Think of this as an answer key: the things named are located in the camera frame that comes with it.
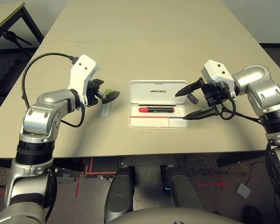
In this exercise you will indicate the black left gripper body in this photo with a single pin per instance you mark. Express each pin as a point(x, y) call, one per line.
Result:
point(92, 93)

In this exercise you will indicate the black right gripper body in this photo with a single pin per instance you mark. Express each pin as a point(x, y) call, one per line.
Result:
point(215, 93)

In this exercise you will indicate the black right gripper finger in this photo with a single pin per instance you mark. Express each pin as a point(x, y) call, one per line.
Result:
point(189, 89)
point(200, 115)

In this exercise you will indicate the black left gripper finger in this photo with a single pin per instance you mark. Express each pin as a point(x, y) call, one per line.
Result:
point(113, 95)
point(109, 100)

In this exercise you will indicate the small dark eraser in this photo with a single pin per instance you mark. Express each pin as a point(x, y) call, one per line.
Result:
point(193, 98)

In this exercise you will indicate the white plastic pencil case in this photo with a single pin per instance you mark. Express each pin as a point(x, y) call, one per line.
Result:
point(158, 92)

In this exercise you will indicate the red black marker pen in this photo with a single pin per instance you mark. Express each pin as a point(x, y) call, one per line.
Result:
point(153, 109)

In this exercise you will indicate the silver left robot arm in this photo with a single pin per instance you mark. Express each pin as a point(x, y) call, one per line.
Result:
point(46, 109)

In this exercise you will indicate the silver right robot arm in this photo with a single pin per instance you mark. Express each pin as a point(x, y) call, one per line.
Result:
point(268, 93)

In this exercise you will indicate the thin red blue pencil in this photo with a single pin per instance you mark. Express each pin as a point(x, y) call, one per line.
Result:
point(149, 116)

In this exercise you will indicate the red floor tape lines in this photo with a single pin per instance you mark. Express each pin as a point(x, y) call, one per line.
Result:
point(90, 172)

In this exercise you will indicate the grey right robot leg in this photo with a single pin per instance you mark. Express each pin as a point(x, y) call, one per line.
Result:
point(181, 191)

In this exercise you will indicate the white square floor pad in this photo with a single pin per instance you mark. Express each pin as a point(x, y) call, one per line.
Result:
point(243, 190)

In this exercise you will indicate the black tripod stand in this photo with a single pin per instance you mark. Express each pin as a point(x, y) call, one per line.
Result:
point(10, 35)

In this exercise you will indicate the grey robot torso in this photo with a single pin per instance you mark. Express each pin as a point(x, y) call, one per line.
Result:
point(172, 217)

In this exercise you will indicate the black shoe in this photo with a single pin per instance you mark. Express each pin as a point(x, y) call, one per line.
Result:
point(252, 215)

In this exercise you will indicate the side table with black legs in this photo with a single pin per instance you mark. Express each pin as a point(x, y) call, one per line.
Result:
point(4, 16)

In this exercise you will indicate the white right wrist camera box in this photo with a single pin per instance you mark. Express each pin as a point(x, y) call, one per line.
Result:
point(214, 68)

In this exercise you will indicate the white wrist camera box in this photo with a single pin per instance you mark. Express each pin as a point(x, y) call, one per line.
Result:
point(82, 67)
point(214, 68)

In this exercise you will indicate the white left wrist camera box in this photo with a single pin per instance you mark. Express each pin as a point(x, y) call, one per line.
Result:
point(82, 67)

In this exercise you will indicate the black table frame beam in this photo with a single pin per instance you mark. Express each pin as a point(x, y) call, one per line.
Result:
point(237, 159)

